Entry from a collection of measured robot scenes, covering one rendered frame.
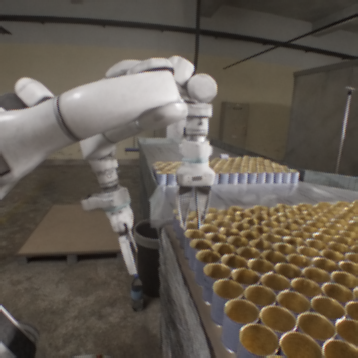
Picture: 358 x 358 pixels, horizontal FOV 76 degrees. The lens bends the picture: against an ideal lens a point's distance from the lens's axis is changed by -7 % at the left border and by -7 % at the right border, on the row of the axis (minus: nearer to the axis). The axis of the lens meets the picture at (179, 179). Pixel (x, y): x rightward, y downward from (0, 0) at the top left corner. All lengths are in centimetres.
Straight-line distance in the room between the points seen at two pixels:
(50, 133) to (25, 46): 771
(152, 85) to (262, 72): 829
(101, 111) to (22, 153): 14
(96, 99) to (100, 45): 731
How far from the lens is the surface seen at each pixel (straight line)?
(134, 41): 768
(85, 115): 37
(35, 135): 40
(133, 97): 37
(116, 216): 71
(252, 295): 62
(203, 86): 61
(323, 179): 203
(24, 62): 802
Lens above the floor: 153
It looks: 15 degrees down
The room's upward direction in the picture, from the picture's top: 3 degrees clockwise
